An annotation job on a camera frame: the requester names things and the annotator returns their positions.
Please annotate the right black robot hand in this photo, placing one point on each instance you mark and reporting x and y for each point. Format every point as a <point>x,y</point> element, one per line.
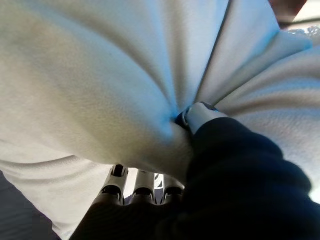
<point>237,187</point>

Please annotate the white fringed cushion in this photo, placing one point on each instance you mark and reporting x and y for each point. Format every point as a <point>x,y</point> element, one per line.
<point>100,75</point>

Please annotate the glossy brown wardrobe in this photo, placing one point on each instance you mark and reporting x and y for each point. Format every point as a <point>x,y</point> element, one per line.
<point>285,6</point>

